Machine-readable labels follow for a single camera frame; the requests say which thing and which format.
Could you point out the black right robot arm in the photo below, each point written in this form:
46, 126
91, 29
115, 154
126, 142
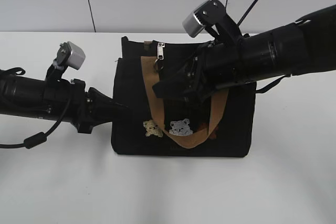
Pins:
302, 47

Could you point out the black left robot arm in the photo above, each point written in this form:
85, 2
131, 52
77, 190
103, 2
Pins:
55, 99

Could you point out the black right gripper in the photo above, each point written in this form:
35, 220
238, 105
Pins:
211, 68

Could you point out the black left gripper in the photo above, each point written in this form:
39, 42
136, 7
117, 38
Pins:
92, 108

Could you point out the black canvas tote bag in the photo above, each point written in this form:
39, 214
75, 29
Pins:
139, 135

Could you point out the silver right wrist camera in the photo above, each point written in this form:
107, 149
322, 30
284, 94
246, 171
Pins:
204, 16

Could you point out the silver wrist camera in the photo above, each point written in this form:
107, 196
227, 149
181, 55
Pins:
204, 16
69, 55

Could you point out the silver zipper pull with ring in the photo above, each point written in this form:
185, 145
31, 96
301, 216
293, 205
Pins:
158, 63

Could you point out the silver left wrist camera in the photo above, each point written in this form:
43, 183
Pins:
69, 55

